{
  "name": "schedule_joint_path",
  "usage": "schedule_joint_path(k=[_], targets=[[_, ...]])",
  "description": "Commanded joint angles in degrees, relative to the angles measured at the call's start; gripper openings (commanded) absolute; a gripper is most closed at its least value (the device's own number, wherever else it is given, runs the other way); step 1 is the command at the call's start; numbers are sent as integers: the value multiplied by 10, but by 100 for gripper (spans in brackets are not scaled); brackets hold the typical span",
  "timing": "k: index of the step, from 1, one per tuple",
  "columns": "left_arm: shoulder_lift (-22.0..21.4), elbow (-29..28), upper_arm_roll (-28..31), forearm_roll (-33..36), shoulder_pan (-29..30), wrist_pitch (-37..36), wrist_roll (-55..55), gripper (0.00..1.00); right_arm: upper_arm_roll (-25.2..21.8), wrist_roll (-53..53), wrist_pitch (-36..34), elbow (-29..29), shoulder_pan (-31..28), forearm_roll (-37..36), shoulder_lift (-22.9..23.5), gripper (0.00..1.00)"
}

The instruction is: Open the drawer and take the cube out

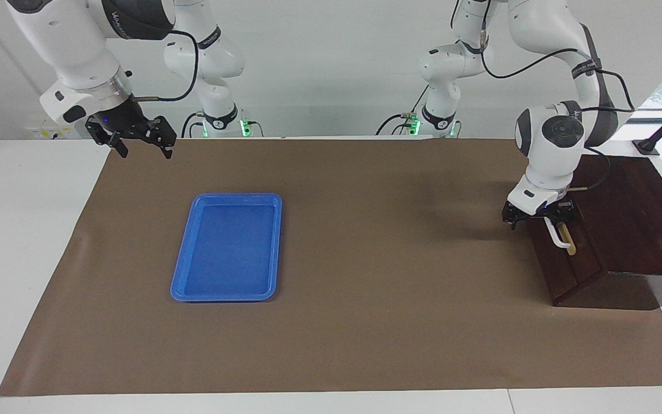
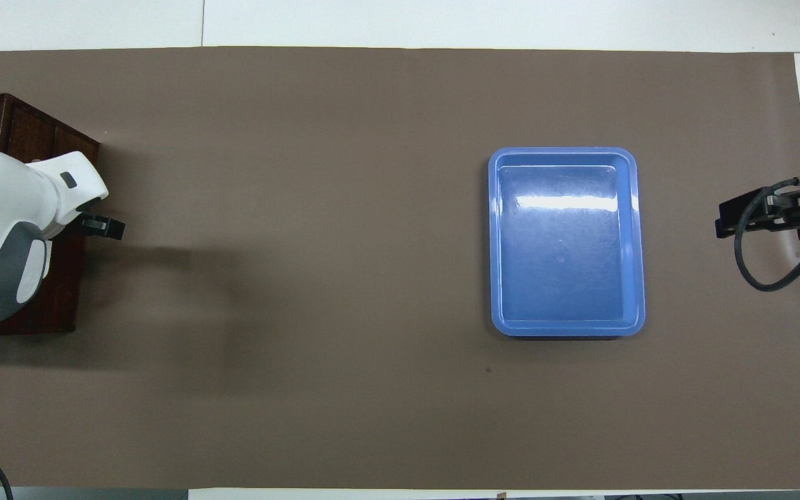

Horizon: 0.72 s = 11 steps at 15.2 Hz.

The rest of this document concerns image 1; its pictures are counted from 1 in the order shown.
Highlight wooden drawer with white handle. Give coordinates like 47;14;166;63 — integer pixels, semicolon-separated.
529;201;609;288

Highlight dark brown wooden cabinet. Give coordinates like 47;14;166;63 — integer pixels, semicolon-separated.
524;154;662;306

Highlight blue plastic tray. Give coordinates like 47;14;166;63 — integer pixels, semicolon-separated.
170;193;283;302

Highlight brown table mat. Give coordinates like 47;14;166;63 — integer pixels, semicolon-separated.
0;138;662;397

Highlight black base power cable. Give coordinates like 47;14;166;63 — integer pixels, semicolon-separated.
180;112;208;139
376;86;430;136

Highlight white wall power socket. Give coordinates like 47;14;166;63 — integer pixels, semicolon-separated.
26;125;87;140

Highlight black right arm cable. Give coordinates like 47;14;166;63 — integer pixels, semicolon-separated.
133;29;201;103

